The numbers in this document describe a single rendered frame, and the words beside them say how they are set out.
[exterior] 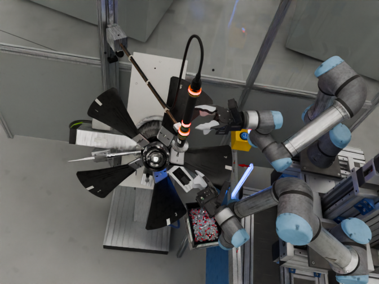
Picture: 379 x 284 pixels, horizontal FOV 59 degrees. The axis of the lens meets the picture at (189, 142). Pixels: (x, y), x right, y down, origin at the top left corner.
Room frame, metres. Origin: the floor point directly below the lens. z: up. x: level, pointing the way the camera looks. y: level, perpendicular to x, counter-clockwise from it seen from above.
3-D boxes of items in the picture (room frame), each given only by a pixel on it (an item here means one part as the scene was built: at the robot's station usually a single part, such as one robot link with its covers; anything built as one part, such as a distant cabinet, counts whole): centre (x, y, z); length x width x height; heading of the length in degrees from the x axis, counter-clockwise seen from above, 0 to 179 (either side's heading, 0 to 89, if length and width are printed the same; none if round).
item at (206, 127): (0.78, -0.05, 1.46); 0.09 x 0.03 x 0.06; 132
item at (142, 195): (0.88, 0.19, 0.46); 0.09 x 0.04 x 0.91; 101
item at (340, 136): (1.16, -0.70, 1.20); 0.13 x 0.12 x 0.14; 45
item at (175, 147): (0.81, 0.04, 1.32); 0.09 x 0.07 x 0.10; 46
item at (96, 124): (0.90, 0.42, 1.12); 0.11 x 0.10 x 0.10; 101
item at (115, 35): (1.24, 0.48, 1.36); 0.10 x 0.07 x 0.08; 46
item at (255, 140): (0.90, -0.29, 1.36); 0.11 x 0.08 x 0.11; 45
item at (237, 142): (1.16, -0.27, 1.02); 0.16 x 0.10 x 0.11; 11
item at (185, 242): (0.73, -0.16, 0.40); 0.03 x 0.03 x 0.80; 26
